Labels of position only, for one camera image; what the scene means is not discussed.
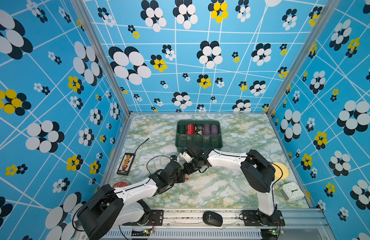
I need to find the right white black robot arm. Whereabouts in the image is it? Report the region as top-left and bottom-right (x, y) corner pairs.
(179, 145), (276, 216)

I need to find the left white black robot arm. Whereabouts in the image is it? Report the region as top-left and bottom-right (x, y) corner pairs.
(75, 160), (184, 240)

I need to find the green plastic organizer tray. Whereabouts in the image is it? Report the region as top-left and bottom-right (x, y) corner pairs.
(175, 119), (223, 152)

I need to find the black white argyle rolled sock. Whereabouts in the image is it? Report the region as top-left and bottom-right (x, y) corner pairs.
(194, 124), (203, 135)

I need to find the red rolled sock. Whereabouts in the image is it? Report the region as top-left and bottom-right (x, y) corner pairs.
(186, 124), (195, 135)

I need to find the dark purple rolled sock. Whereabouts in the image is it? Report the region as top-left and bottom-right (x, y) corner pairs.
(210, 124), (219, 135)

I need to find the dark green rolled sock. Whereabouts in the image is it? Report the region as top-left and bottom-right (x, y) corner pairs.
(178, 125), (187, 135)

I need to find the black tray with skewers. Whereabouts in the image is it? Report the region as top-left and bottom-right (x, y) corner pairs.
(116, 138), (149, 176)

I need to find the left green circuit board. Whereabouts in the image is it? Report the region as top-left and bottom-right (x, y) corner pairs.
(131, 230), (151, 237)

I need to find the green circuit board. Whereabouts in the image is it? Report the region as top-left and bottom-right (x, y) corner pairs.
(131, 230), (151, 237)
(261, 229), (281, 240)

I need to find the black computer mouse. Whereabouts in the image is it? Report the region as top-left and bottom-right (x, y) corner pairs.
(203, 211), (223, 227)

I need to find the yellow round sponge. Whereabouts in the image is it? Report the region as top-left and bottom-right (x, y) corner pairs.
(272, 163), (289, 181)

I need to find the white alarm clock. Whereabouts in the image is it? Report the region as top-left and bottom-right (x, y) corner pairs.
(281, 182), (305, 202)

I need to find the right green circuit board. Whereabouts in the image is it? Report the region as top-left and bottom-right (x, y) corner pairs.
(261, 229), (281, 240)

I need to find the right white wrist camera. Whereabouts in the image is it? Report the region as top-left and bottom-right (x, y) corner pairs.
(179, 150), (194, 163)

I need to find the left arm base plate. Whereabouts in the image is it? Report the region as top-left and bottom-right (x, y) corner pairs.
(122, 210), (164, 227)

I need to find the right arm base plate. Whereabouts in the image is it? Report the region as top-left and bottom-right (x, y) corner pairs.
(240, 210), (286, 227)

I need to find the aluminium front rail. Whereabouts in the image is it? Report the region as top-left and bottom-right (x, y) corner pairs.
(73, 207), (336, 240)

